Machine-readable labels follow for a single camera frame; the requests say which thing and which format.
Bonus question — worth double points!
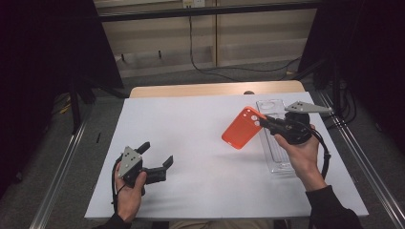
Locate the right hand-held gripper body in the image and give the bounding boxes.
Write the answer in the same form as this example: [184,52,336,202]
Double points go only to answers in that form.
[266,100,334,146]

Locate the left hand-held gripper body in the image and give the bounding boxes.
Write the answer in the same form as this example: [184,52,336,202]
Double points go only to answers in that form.
[117,145,168,189]

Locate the orange phone case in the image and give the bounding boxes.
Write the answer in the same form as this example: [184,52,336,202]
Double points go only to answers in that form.
[221,106,267,151]

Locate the clear plastic box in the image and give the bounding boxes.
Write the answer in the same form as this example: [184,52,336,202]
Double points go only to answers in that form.
[255,98,298,175]

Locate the person's right hand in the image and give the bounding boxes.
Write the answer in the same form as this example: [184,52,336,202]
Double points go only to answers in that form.
[273,124,328,193]

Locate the person's left hand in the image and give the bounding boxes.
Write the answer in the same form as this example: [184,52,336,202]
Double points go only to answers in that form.
[114,161,148,223]

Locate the white table cover sheet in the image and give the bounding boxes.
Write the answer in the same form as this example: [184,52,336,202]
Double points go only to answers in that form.
[83,92,370,221]

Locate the wooden table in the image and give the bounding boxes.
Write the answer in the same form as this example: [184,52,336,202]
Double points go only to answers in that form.
[129,79,307,99]

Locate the black metal stand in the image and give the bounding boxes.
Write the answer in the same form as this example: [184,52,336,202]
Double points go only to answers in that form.
[67,74,97,135]

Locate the black curtain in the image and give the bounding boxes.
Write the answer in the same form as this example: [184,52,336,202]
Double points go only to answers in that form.
[0,0,125,195]
[298,0,405,154]

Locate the left hand-held gripper cable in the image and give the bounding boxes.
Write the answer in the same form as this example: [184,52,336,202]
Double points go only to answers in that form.
[110,155,129,215]

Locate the hand-held gripper cable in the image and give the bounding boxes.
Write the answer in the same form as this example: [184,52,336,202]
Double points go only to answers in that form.
[110,155,129,215]
[302,121,332,181]

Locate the right hand-held gripper cable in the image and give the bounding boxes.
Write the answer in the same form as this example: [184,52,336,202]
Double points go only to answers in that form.
[302,121,332,181]

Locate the aluminium floor rail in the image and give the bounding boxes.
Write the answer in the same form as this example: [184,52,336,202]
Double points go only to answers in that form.
[29,118,90,229]
[317,90,405,229]

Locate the black power cable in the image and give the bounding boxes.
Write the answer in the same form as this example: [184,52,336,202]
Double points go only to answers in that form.
[188,14,303,83]

